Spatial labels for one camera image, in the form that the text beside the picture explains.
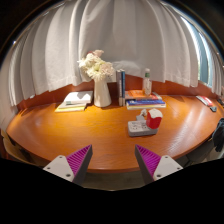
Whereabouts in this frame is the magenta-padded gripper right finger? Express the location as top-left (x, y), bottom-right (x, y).
top-left (134, 144), bottom-right (184, 185)

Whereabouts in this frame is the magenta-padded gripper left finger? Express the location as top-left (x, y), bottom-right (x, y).
top-left (43, 144), bottom-right (94, 186)

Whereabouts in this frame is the wooden chair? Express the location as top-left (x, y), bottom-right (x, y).
top-left (0, 128), bottom-right (41, 166)

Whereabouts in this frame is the yellow book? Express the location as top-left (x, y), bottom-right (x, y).
top-left (55, 101), bottom-right (88, 113)

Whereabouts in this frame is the flat white book under stack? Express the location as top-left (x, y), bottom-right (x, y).
top-left (126, 103), bottom-right (167, 111)

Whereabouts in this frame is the dark jacket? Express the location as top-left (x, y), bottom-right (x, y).
top-left (211, 117), bottom-right (224, 153)

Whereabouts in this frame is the flat blue book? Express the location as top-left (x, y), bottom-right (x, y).
top-left (125, 98), bottom-right (167, 108)

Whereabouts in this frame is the red book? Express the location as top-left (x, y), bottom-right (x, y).
top-left (151, 92), bottom-right (163, 101)

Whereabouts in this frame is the thick white book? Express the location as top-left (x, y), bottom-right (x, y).
top-left (63, 90), bottom-right (94, 105)

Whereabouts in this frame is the red and white booklet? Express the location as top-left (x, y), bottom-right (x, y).
top-left (195, 95), bottom-right (214, 108)

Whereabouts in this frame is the orange book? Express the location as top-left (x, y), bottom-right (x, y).
top-left (124, 89), bottom-right (158, 101)

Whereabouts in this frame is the white ceramic vase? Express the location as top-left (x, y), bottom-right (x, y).
top-left (93, 78), bottom-right (113, 108)

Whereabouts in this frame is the clear bottle with green cap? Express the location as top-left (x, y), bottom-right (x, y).
top-left (142, 68), bottom-right (153, 98)

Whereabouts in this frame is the upright blue book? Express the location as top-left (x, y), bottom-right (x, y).
top-left (120, 68), bottom-right (127, 107)

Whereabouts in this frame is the upright grey book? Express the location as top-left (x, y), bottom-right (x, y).
top-left (116, 69), bottom-right (122, 107)

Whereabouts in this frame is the window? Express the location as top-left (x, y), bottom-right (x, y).
top-left (186, 19), bottom-right (214, 88)

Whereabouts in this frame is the white curtain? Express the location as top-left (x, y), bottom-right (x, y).
top-left (0, 0), bottom-right (224, 131)

